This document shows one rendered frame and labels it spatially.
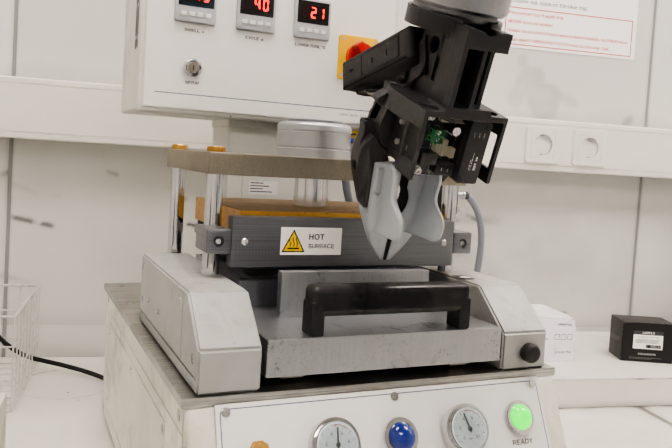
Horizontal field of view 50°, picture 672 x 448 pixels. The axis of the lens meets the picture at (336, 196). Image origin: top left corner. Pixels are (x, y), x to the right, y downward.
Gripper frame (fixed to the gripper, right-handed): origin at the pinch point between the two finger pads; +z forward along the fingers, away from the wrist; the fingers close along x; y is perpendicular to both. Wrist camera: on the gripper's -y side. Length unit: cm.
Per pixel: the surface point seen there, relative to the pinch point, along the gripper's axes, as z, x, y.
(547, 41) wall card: -10, 65, -66
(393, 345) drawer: 6.6, -0.1, 5.8
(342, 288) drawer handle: 2.2, -5.0, 4.0
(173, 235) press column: 10.3, -13.0, -20.8
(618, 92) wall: -3, 82, -60
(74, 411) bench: 43, -20, -33
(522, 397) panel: 11.0, 12.8, 8.6
